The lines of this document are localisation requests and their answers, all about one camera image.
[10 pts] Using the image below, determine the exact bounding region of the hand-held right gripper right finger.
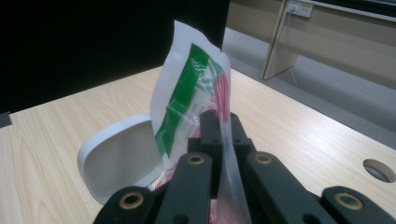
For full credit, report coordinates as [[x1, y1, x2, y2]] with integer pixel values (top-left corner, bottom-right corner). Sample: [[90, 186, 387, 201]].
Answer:
[[230, 111, 257, 171]]

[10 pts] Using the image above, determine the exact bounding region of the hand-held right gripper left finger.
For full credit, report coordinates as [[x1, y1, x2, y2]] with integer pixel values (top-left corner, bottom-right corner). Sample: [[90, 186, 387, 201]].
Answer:
[[187, 108, 224, 199]]

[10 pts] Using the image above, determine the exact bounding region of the clear plastic bag red print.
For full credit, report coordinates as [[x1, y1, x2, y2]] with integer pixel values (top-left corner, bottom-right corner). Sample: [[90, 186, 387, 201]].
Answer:
[[149, 20, 254, 224]]

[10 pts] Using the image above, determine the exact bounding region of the white container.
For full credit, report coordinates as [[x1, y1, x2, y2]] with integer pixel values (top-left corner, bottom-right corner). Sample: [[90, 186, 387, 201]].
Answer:
[[77, 113, 165, 205]]

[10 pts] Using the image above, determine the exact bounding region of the black curtain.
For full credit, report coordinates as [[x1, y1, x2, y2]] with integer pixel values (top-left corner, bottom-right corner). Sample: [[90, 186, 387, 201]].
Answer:
[[0, 0, 232, 115]]

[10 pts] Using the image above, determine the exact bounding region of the white cable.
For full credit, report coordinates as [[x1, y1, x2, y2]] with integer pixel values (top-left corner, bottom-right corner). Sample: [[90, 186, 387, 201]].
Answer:
[[287, 11, 312, 105]]

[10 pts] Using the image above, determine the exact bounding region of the white wall socket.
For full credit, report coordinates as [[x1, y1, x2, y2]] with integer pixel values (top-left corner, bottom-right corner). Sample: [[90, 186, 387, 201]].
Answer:
[[286, 0, 314, 19]]

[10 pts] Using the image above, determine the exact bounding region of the round table cable hole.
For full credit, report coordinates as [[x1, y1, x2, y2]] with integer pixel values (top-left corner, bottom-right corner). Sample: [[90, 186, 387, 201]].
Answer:
[[362, 158, 396, 184]]

